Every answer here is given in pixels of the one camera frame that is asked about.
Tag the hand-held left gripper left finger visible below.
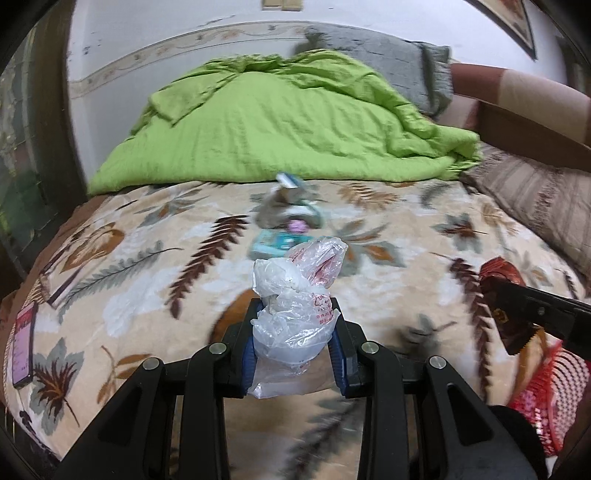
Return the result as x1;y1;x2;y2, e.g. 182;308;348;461
55;299;264;480

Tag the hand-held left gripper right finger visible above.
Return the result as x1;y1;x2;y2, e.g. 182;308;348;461
328;298;550;480

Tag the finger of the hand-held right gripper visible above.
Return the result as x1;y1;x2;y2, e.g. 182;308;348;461
482;279;580;343

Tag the dark red snack wrapper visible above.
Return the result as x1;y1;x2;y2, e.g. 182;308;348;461
478;256;546;356

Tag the clear plastic bag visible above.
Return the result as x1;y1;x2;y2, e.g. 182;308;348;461
247;236;350;400

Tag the red plastic basket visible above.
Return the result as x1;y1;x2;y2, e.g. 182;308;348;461
507;344;591;459

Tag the brown striped pillow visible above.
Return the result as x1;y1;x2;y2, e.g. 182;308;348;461
459;143;591;288

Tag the leaf-printed beige blanket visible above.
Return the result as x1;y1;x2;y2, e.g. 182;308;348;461
0;178;583;480

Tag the teal flat box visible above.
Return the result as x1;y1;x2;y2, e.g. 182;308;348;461
248;230;302;260

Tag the brown padded headboard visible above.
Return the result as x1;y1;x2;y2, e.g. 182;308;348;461
436;62;591;172

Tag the smartphone with lit screen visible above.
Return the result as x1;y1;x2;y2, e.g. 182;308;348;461
11;301;40;389

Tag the green quilt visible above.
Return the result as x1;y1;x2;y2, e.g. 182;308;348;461
87;50;484;196

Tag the grey quilted pillow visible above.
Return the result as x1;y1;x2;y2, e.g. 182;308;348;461
302;24;454;116

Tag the dark wooden glass door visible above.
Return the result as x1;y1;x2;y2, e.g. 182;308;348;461
0;14;89;280

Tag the framed wall picture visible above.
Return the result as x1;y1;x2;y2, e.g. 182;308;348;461
471;0;539;61

